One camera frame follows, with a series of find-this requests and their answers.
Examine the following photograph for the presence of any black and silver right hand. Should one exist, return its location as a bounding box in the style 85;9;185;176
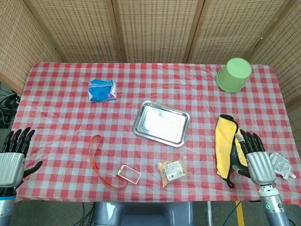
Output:
231;129;277;188

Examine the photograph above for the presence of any black and silver left hand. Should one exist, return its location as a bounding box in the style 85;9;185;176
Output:
0;127;43;189

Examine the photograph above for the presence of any brown snack packet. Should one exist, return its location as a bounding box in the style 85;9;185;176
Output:
157;159;192;188

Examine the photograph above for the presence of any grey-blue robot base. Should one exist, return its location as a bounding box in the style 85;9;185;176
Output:
94;202;196;226

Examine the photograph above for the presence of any rectangular metal tray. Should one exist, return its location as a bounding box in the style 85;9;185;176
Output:
133;100;190;148

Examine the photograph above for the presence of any clear crumpled wrapper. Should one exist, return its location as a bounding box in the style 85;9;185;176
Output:
269;152;297;179

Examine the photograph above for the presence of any yellow cloth with black trim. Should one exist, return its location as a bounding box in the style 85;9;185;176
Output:
215;114;249;188

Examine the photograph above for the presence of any red white checkered tablecloth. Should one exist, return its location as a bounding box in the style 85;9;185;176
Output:
10;62;301;203

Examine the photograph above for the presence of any green plastic bucket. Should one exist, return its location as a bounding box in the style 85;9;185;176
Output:
216;57;253;94

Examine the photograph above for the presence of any blue tissue pack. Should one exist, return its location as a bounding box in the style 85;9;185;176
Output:
88;79;117;103

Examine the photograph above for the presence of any clear badge holder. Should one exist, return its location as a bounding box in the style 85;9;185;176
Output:
117;164;142;185

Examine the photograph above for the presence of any woven bamboo folding screen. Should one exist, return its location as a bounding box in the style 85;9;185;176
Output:
0;0;301;123

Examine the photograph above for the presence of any blue cable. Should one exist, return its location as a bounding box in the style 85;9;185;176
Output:
79;202;87;226
222;201;238;226

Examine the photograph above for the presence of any black cable bundle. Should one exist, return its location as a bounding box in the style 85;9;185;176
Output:
0;81;22;129

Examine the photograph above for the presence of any orange lanyard strap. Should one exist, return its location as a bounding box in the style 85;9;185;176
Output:
88;135;129;190

